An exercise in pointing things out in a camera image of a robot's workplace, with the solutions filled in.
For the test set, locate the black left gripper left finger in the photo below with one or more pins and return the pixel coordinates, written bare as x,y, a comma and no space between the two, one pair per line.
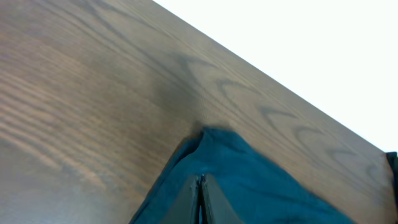
185,208

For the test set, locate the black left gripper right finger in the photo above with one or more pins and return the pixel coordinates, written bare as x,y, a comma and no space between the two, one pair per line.
216,208

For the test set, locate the navy blue shorts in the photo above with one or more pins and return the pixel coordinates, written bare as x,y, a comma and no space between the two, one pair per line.
258,189

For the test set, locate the navy garment on pile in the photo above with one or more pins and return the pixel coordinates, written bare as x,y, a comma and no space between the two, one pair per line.
392,161

